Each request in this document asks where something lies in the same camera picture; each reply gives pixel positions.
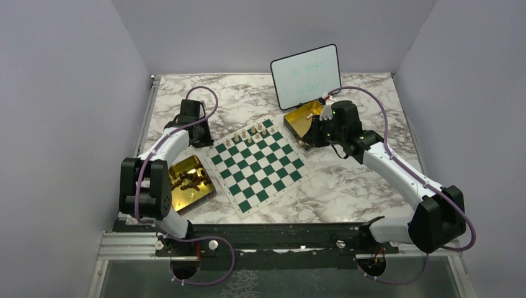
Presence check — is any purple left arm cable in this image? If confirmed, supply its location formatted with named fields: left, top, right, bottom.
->
left=135, top=86, right=236, bottom=287

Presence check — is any green white chess mat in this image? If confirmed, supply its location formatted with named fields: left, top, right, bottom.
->
left=206, top=118, right=315, bottom=219

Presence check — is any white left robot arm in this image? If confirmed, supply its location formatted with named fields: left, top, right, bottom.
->
left=119, top=99, right=213, bottom=255

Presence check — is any small whiteboard with stand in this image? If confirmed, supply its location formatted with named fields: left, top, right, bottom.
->
left=270, top=43, right=342, bottom=111

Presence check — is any gold tin with white pieces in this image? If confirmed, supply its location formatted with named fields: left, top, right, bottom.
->
left=283, top=99, right=325, bottom=153

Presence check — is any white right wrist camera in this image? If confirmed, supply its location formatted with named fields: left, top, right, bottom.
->
left=319, top=104, right=334, bottom=121

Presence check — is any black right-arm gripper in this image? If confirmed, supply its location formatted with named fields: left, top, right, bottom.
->
left=302, top=114, right=345, bottom=148

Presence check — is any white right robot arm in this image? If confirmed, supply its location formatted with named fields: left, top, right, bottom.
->
left=300, top=101, right=467, bottom=253

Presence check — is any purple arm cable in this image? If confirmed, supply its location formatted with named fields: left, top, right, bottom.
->
left=135, top=86, right=236, bottom=287
left=322, top=86, right=478, bottom=286

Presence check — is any gold tin with dark pieces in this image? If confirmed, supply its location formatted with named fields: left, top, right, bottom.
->
left=168, top=155, right=217, bottom=215

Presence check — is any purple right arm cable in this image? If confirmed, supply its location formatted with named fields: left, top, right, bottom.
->
left=322, top=86, right=478, bottom=286

